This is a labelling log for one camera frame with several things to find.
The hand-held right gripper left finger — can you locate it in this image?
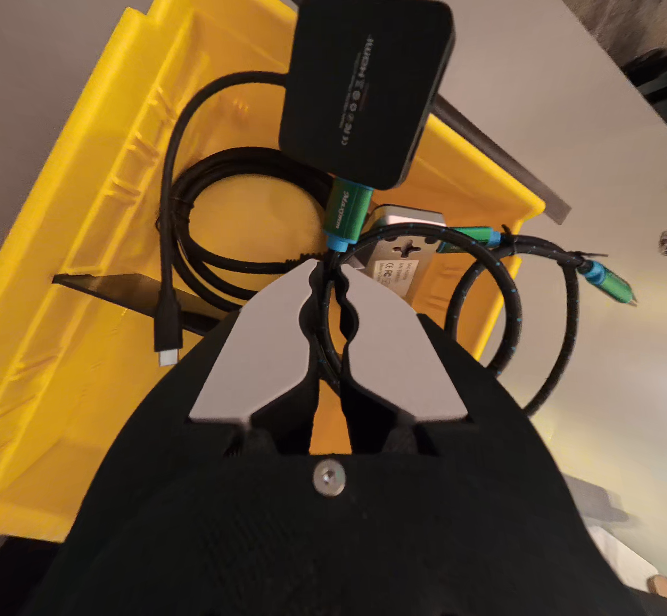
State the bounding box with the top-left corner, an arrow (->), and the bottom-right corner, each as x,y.
189,260 -> 320,425

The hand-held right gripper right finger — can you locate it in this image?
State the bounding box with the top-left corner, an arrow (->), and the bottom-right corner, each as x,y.
340,265 -> 470,425

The silver port hub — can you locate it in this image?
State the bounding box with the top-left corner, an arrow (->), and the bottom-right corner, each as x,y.
358,204 -> 449,306

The black cable with silver plug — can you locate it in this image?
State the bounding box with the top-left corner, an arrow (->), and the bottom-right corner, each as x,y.
167,147 -> 336,306

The black square hub lead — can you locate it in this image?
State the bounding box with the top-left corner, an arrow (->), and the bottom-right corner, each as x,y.
154,71 -> 295,367

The yellow plastic bin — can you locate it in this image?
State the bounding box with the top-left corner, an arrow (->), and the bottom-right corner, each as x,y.
0,0 -> 548,544

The black square adapter hub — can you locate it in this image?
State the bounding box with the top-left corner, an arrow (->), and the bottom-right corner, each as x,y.
278,0 -> 458,190

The dark bin divider panel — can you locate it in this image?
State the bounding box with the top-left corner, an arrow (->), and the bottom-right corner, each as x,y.
51,271 -> 226,337

